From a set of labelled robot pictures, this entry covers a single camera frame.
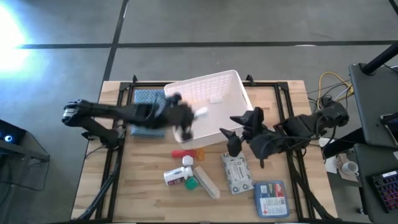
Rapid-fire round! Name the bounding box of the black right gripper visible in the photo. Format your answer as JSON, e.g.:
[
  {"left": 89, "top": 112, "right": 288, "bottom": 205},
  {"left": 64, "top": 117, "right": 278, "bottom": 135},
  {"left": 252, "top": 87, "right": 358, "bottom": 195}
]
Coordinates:
[{"left": 220, "top": 107, "right": 274, "bottom": 157}]

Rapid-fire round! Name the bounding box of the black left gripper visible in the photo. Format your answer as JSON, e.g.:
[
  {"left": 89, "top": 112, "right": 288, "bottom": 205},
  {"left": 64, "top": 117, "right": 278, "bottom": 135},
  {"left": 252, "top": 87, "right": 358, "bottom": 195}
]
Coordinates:
[{"left": 158, "top": 91, "right": 195, "bottom": 141}]

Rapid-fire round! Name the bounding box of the red tube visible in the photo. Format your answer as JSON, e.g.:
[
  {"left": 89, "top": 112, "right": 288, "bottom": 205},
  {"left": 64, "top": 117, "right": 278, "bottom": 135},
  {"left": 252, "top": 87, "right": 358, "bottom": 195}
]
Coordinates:
[{"left": 171, "top": 149, "right": 197, "bottom": 159}]

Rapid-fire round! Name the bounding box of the white wipes pack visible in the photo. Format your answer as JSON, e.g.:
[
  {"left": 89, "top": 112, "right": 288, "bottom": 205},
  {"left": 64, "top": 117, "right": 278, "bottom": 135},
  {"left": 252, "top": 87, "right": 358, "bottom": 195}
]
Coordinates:
[{"left": 221, "top": 151, "right": 255, "bottom": 195}]

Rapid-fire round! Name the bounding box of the beige bandage roll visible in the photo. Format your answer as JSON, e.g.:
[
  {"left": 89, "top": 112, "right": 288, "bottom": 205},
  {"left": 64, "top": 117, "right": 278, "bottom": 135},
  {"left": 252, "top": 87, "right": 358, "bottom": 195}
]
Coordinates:
[{"left": 192, "top": 166, "right": 221, "bottom": 200}]

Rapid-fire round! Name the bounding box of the white pill bottle red label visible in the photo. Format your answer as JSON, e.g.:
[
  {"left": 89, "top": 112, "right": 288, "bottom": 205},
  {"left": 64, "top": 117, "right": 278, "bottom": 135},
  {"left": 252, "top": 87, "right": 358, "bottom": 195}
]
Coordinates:
[{"left": 163, "top": 166, "right": 194, "bottom": 187}]

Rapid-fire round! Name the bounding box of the green round lid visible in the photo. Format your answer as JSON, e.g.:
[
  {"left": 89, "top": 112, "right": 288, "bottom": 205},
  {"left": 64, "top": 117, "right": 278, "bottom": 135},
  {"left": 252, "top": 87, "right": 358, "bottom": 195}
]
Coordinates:
[{"left": 184, "top": 177, "right": 199, "bottom": 191}]

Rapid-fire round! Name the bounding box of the blue first aid kit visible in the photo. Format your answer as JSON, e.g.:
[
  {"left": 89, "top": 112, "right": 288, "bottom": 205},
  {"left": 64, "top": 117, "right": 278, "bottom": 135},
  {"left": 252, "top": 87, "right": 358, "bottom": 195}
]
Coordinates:
[{"left": 253, "top": 180, "right": 290, "bottom": 219}]

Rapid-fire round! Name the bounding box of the white plastic woven basket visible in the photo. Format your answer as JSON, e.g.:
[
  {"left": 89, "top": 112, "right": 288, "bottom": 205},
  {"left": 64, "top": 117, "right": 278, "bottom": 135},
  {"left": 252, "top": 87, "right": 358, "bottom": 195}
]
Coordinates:
[{"left": 164, "top": 69, "right": 254, "bottom": 151}]

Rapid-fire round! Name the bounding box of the blue patterned cloth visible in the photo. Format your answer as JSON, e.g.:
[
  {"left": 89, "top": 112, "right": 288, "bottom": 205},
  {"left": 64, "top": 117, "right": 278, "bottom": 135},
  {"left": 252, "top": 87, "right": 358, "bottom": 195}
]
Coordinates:
[{"left": 130, "top": 89, "right": 167, "bottom": 138}]

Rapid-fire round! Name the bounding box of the white paper napkin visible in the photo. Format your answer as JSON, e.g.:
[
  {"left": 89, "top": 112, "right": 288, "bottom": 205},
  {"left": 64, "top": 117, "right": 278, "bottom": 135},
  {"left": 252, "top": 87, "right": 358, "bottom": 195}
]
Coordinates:
[{"left": 325, "top": 152, "right": 358, "bottom": 183}]

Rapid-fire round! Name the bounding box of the white cup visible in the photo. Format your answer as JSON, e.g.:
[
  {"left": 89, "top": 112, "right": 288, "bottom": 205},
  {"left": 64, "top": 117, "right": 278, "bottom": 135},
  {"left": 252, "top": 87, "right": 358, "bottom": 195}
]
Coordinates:
[{"left": 341, "top": 161, "right": 360, "bottom": 177}]

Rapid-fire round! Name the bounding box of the dark grey desk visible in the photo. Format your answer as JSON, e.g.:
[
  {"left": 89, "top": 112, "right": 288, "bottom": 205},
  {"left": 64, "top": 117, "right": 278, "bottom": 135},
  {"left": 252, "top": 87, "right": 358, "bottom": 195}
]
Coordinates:
[{"left": 348, "top": 63, "right": 398, "bottom": 149}]

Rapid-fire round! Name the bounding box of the black keyboard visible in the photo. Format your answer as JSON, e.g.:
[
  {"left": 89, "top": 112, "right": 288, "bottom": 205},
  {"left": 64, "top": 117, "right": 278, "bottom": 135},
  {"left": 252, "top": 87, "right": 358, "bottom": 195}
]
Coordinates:
[{"left": 368, "top": 169, "right": 398, "bottom": 214}]

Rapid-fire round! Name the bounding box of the black pole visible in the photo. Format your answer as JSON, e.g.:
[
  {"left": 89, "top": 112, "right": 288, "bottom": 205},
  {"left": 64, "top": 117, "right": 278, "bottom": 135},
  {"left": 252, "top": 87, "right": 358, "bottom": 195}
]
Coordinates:
[{"left": 360, "top": 42, "right": 398, "bottom": 75}]

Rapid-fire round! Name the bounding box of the black device blue light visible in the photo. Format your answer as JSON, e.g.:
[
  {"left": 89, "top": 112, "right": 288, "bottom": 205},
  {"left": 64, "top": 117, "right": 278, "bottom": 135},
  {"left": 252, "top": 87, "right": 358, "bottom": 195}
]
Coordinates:
[{"left": 0, "top": 119, "right": 27, "bottom": 146}]

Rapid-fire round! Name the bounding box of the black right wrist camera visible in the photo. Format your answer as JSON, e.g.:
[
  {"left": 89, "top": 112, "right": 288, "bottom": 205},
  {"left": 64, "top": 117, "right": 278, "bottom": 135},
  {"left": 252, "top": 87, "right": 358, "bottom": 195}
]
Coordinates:
[{"left": 249, "top": 134, "right": 282, "bottom": 169}]

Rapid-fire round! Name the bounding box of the black metal table frame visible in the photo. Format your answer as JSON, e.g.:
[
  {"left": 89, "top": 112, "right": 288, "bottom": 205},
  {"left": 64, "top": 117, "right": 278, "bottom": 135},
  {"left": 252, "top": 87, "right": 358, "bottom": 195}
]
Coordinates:
[{"left": 70, "top": 74, "right": 340, "bottom": 222}]

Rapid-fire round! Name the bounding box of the yellow cable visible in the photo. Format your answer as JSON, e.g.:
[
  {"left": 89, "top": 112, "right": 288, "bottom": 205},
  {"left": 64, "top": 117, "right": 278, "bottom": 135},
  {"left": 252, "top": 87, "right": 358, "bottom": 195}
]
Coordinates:
[{"left": 317, "top": 71, "right": 355, "bottom": 110}]

